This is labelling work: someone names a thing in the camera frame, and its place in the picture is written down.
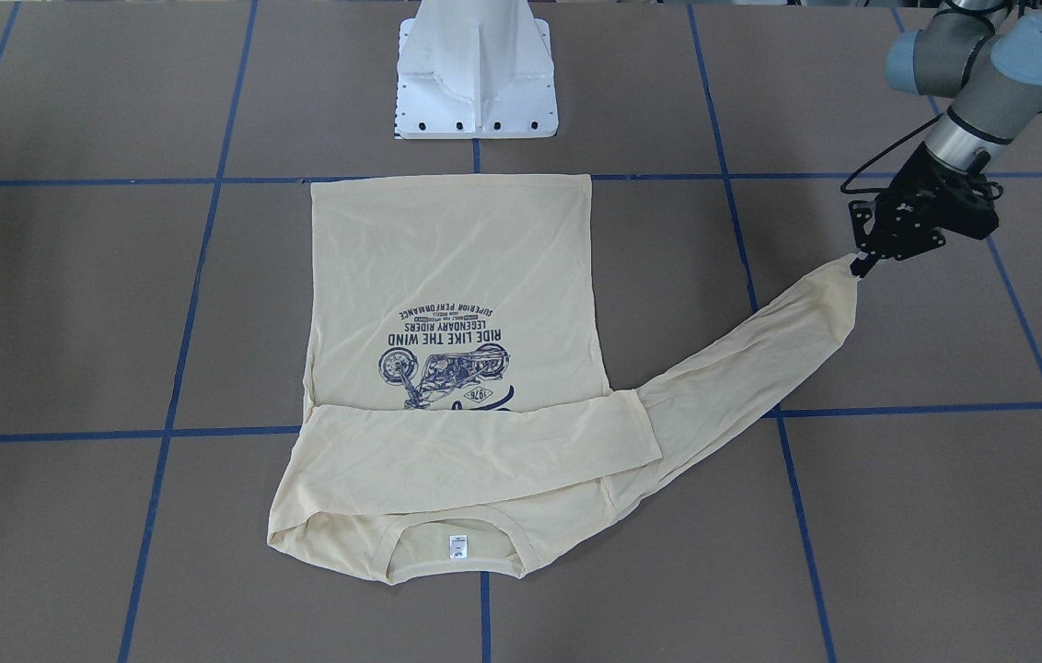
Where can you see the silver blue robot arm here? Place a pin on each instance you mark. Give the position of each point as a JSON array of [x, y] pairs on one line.
[[993, 82]]

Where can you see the cream long-sleeve graphic shirt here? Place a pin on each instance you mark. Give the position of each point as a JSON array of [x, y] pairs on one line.
[[458, 415]]

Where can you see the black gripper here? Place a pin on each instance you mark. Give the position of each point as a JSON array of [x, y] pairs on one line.
[[913, 187]]

